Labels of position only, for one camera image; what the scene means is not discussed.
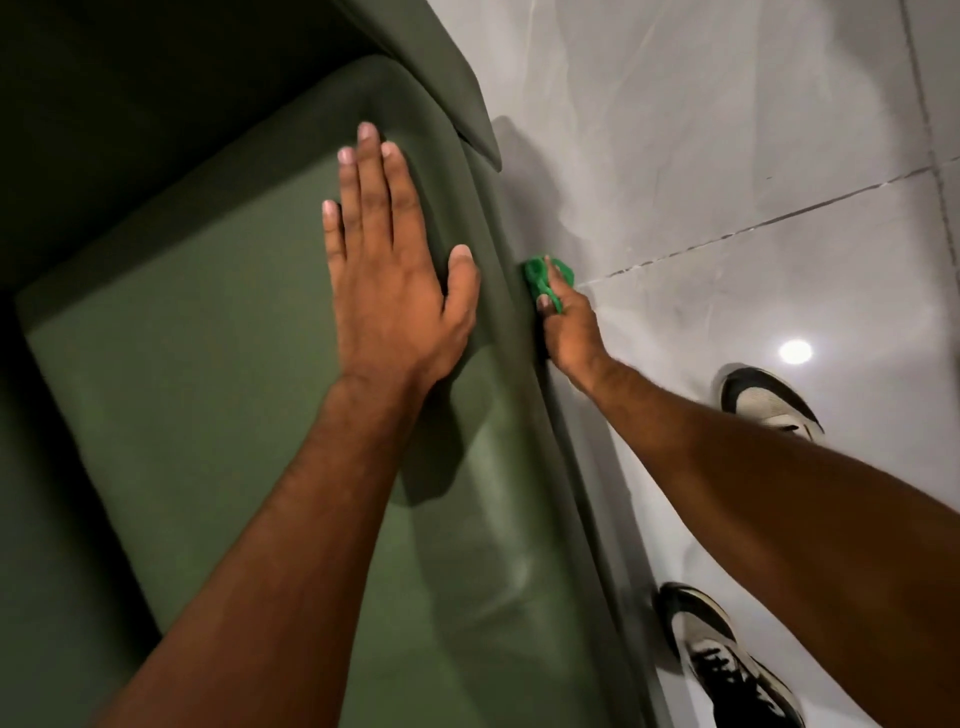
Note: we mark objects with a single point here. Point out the person's left hand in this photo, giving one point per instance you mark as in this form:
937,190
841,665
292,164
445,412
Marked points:
390,300

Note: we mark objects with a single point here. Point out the person's right hand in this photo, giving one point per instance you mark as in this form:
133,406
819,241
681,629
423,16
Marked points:
574,334

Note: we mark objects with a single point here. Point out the person's left little finger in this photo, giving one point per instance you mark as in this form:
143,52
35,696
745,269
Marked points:
333,232

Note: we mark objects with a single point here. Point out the person's left thumb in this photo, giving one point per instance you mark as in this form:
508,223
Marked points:
463,285

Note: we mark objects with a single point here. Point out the person's left middle finger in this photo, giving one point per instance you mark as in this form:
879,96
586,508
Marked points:
375,184

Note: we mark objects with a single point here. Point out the person's right fingers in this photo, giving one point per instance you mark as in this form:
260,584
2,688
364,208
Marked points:
556,281

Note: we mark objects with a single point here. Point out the green cleaning cloth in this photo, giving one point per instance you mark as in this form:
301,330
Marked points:
535,274

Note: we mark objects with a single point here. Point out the person's left forearm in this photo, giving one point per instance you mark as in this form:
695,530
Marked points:
277,570

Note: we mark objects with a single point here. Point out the person's right forearm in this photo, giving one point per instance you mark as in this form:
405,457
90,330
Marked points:
787,532

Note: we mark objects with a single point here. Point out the green fabric sofa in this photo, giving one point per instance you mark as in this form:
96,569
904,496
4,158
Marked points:
225,420

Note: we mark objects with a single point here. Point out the black and white sneaker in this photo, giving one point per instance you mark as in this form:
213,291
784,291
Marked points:
769,401
724,664

